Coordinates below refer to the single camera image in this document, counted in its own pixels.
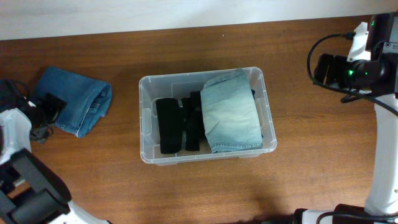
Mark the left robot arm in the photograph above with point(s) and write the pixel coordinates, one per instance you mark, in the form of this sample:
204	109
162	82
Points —
30	191

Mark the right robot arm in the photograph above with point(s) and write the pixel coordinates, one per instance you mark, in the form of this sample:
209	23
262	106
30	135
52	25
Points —
368	72

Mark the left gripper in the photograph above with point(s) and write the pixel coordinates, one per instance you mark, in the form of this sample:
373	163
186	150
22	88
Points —
50	106

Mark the clear plastic storage bin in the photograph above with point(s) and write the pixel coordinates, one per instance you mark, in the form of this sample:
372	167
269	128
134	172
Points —
154	87

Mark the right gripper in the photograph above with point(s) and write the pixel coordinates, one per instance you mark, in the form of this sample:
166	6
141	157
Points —
325	70

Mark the navy blue garment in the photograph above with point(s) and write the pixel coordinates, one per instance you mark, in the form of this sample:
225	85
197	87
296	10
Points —
253	93

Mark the light blue jeans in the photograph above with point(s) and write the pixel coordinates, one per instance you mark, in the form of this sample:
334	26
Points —
230	115

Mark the dark blue jeans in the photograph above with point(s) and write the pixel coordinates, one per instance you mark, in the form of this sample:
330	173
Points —
87	99

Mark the black garment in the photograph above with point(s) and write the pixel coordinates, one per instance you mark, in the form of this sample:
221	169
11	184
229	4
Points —
171	125
194	130

